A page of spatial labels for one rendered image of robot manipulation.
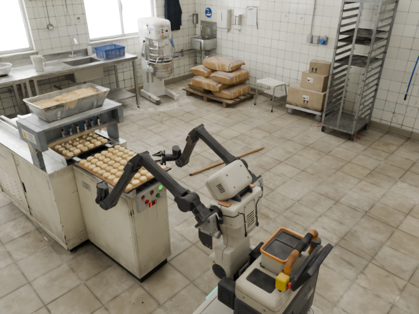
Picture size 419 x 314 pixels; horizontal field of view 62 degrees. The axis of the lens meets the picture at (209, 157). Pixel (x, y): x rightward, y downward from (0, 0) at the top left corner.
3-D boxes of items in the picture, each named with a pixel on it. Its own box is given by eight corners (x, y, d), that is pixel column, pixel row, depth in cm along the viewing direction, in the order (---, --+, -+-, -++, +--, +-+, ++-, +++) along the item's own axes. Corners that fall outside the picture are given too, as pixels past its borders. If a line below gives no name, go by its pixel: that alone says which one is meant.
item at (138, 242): (88, 246, 308) (69, 157, 265) (120, 227, 331) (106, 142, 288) (140, 287, 269) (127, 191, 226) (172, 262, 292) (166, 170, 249)
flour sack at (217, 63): (200, 67, 641) (199, 58, 633) (214, 63, 669) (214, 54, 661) (232, 74, 601) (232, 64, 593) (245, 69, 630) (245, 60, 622)
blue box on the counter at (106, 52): (105, 59, 551) (104, 50, 544) (95, 56, 569) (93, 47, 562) (126, 55, 577) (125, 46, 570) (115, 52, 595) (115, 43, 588)
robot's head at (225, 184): (256, 180, 188) (241, 156, 189) (233, 197, 174) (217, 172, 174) (239, 188, 199) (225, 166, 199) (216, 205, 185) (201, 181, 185)
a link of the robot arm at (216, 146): (188, 124, 218) (200, 118, 223) (185, 137, 228) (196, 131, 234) (238, 173, 203) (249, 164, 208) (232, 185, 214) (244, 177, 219)
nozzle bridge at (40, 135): (26, 160, 273) (14, 119, 257) (104, 131, 322) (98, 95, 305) (47, 174, 255) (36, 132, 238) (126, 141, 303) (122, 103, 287)
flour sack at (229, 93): (229, 101, 604) (229, 93, 597) (211, 96, 628) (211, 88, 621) (252, 91, 652) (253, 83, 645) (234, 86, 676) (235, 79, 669)
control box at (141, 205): (136, 211, 239) (134, 194, 232) (162, 195, 255) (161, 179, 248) (139, 214, 237) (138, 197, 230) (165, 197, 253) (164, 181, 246)
